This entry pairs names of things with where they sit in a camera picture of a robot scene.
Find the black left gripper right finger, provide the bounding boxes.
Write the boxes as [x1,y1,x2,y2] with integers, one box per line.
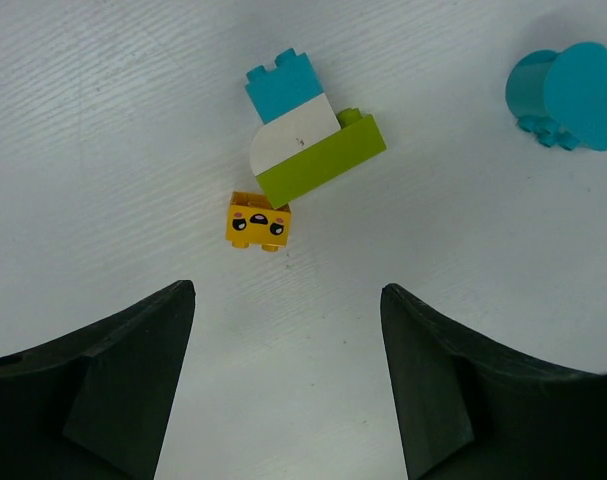
[380,284,607,479]

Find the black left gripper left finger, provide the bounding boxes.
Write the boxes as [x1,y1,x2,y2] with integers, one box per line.
[0,280,196,479]

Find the yellow face lego brick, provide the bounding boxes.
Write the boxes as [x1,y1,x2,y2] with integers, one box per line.
[225,191,292,252]

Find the turquoise round lego piece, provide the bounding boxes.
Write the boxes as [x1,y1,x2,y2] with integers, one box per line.
[505,42,607,152]

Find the long green lego brick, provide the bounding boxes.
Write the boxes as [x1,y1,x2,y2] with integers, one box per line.
[253,108,387,207]

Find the white curved lego brick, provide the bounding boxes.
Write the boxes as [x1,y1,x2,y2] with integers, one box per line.
[249,93,340,176]

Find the turquoise lego brick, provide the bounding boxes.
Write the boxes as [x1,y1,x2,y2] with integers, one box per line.
[245,48,324,124]

